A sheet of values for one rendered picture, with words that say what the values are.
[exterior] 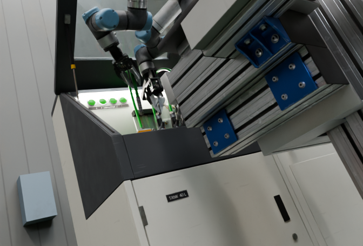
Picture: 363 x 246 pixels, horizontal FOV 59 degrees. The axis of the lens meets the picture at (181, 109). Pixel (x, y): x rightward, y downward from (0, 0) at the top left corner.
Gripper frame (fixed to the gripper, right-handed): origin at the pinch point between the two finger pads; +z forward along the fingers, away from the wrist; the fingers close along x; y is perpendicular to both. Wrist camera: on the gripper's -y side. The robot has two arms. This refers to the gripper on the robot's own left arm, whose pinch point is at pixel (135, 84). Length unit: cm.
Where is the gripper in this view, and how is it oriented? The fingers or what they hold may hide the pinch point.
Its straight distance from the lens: 143.0
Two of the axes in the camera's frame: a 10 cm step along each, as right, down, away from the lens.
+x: 8.4, -5.3, 0.8
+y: 2.7, 2.9, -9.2
